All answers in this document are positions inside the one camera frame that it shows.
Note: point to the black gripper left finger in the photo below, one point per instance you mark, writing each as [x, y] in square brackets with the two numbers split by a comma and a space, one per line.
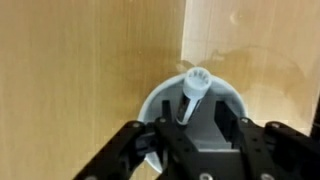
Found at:
[156, 150]

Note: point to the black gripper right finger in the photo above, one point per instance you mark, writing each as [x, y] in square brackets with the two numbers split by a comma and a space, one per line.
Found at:
[266, 146]

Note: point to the grey marker with white cap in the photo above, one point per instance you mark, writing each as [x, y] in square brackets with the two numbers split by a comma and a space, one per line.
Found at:
[196, 83]

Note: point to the white ceramic mug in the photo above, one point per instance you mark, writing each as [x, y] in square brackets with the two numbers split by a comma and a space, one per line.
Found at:
[216, 100]

